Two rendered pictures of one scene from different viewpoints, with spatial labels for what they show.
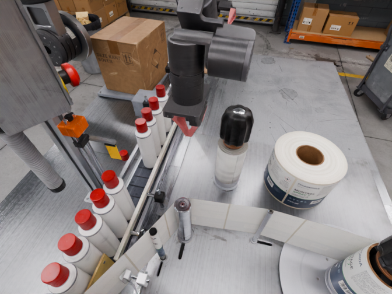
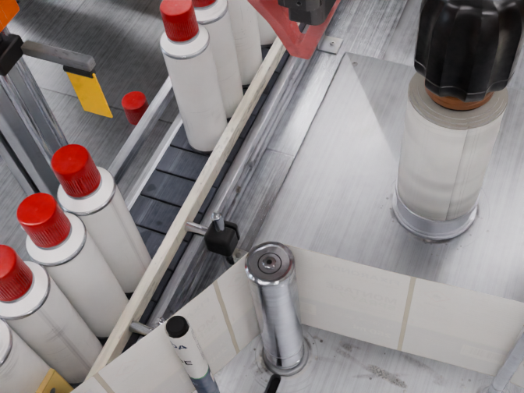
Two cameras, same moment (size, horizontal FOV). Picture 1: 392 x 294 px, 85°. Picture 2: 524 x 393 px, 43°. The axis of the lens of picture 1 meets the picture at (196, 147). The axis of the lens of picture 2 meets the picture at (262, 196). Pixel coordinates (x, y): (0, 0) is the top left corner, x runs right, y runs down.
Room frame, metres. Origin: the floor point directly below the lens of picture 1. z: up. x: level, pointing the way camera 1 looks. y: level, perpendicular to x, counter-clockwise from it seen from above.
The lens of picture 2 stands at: (-0.01, -0.05, 1.51)
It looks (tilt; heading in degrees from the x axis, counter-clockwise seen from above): 55 degrees down; 18
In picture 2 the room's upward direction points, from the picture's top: 10 degrees counter-clockwise
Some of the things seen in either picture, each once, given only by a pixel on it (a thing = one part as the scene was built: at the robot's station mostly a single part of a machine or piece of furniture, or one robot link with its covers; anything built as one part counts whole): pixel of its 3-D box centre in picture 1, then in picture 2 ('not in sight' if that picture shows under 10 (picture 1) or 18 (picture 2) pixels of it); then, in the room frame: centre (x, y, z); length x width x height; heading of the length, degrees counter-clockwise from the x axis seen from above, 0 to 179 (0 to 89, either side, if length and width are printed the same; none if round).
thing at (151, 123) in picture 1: (151, 133); (212, 45); (0.54, 0.16, 0.98); 0.05 x 0.05 x 0.20
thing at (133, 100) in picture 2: (123, 154); (136, 107); (0.55, 0.29, 0.85); 0.03 x 0.03 x 0.03
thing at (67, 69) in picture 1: (67, 76); not in sight; (0.32, 0.21, 1.33); 0.04 x 0.03 x 0.04; 42
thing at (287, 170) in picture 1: (300, 169); not in sight; (0.41, -0.33, 0.95); 0.20 x 0.20 x 0.14
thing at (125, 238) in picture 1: (175, 123); (295, 18); (0.68, 0.09, 0.91); 1.07 x 0.01 x 0.02; 167
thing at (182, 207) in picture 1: (184, 221); (278, 313); (0.23, 0.03, 0.97); 0.05 x 0.05 x 0.19
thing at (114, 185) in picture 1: (119, 196); (104, 223); (0.29, 0.21, 0.98); 0.05 x 0.05 x 0.20
